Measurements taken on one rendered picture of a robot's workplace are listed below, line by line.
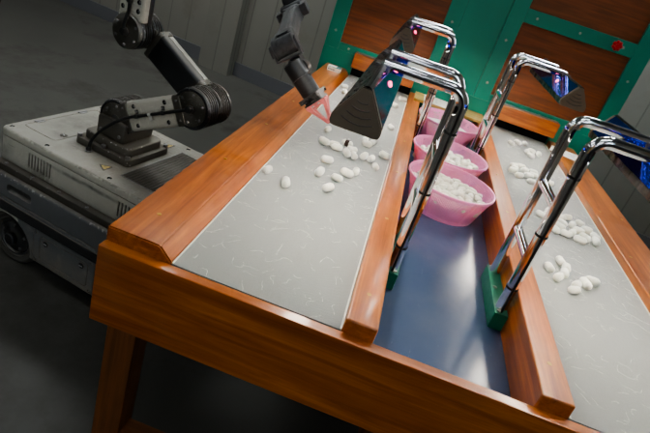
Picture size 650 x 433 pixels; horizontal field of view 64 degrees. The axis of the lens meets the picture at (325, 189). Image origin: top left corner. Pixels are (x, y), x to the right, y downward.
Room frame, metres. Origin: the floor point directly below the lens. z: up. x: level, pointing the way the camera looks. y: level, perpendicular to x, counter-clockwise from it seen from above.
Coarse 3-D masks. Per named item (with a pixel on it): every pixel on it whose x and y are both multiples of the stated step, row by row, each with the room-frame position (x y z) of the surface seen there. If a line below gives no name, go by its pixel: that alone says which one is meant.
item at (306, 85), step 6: (300, 78) 1.46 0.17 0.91; (306, 78) 1.46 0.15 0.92; (312, 78) 1.48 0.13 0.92; (294, 84) 1.47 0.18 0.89; (300, 84) 1.46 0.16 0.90; (306, 84) 1.46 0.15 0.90; (312, 84) 1.46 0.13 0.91; (300, 90) 1.46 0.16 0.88; (306, 90) 1.45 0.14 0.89; (312, 90) 1.46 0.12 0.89; (318, 90) 1.45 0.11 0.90; (324, 90) 1.52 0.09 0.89; (306, 96) 1.45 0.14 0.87; (312, 96) 1.43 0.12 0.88; (300, 102) 1.43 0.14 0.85; (306, 102) 1.43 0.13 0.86
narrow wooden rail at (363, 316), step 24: (408, 96) 2.39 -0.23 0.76; (408, 120) 1.97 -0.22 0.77; (408, 144) 1.67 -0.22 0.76; (384, 192) 1.21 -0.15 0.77; (384, 216) 1.08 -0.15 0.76; (384, 240) 0.97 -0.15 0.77; (360, 264) 0.88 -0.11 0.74; (384, 264) 0.88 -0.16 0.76; (360, 288) 0.77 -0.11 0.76; (384, 288) 0.80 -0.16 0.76; (360, 312) 0.70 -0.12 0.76; (360, 336) 0.68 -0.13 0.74
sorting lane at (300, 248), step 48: (336, 96) 2.06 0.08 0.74; (288, 144) 1.38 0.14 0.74; (384, 144) 1.66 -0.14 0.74; (240, 192) 1.01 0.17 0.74; (288, 192) 1.09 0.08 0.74; (336, 192) 1.17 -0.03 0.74; (240, 240) 0.83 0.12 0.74; (288, 240) 0.89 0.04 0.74; (336, 240) 0.95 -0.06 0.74; (240, 288) 0.70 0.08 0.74; (288, 288) 0.74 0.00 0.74; (336, 288) 0.78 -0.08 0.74
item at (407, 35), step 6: (414, 18) 2.07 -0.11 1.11; (408, 24) 1.80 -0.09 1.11; (402, 30) 1.71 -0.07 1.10; (408, 30) 1.71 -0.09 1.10; (414, 30) 1.88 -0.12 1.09; (420, 30) 2.23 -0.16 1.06; (396, 36) 1.71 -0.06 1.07; (402, 36) 1.71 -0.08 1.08; (408, 36) 1.71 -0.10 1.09; (414, 36) 1.83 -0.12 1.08; (390, 42) 1.72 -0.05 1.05; (402, 42) 1.71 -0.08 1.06; (408, 42) 1.71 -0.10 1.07; (414, 42) 1.77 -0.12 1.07; (408, 48) 1.71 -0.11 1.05
